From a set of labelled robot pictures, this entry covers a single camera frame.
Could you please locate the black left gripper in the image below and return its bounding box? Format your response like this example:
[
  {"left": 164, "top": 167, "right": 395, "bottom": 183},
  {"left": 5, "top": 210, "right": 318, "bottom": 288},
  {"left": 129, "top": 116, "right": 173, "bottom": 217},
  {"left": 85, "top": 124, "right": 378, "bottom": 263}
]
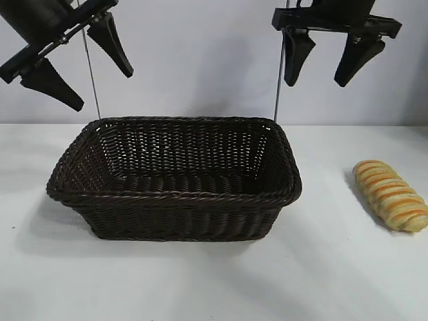
[{"left": 0, "top": 0, "right": 134, "bottom": 112}]

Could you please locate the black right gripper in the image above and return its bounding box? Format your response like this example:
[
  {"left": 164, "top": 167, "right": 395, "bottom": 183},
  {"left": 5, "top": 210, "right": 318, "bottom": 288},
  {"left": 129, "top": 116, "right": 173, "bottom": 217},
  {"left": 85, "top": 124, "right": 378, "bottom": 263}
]
[{"left": 272, "top": 0, "right": 403, "bottom": 88}]

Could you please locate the long striped twisted bread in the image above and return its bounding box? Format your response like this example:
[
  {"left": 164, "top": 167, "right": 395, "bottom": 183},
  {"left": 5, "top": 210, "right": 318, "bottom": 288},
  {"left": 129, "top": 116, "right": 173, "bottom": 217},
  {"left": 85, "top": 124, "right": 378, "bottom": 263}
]
[{"left": 352, "top": 159, "right": 428, "bottom": 233}]

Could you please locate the dark brown wicker basket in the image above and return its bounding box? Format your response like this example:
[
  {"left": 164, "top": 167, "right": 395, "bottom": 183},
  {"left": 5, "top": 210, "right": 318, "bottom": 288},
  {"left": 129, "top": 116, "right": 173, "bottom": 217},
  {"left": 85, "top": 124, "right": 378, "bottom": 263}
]
[{"left": 45, "top": 116, "right": 304, "bottom": 242}]

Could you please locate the thin metal pole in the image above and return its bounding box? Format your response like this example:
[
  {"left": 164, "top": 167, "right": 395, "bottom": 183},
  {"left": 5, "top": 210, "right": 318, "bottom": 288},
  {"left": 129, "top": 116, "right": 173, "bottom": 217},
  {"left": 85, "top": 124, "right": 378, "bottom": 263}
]
[
  {"left": 273, "top": 0, "right": 290, "bottom": 122},
  {"left": 80, "top": 26, "right": 102, "bottom": 120}
]

